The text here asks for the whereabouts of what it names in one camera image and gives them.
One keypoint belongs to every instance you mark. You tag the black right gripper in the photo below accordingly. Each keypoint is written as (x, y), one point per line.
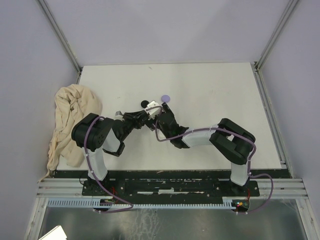
(167, 110)

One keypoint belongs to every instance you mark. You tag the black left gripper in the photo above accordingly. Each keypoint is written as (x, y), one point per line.
(136, 117)

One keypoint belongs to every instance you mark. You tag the black earbud charging case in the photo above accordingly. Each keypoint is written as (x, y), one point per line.
(144, 104)

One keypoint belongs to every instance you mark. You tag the purple earbud charging case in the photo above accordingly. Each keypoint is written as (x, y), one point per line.
(165, 98)

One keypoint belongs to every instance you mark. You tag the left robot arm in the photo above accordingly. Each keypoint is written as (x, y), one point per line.
(96, 135)

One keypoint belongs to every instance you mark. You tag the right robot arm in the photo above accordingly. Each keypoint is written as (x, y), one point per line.
(235, 143)

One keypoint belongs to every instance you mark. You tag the cream crumpled cloth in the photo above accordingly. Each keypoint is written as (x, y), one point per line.
(72, 104)

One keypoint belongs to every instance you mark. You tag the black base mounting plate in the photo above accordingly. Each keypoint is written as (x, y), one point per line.
(170, 192)

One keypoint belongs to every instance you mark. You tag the white paper sheet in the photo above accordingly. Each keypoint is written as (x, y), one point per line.
(57, 233)

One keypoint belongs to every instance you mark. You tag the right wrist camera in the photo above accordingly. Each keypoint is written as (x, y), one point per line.
(153, 109)

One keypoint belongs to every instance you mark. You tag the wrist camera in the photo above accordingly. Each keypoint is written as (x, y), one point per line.
(118, 114)
(153, 109)

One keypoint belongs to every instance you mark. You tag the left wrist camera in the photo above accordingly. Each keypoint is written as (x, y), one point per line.
(118, 114)

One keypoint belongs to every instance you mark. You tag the right aluminium corner post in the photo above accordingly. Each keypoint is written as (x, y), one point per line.
(278, 30)

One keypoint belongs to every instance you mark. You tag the aluminium corner post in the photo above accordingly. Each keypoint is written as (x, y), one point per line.
(278, 30)
(48, 13)

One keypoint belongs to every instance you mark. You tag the left aluminium corner post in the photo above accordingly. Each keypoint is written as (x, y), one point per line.
(48, 13)

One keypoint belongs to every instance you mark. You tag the aluminium frame rail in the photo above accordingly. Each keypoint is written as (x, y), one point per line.
(69, 187)

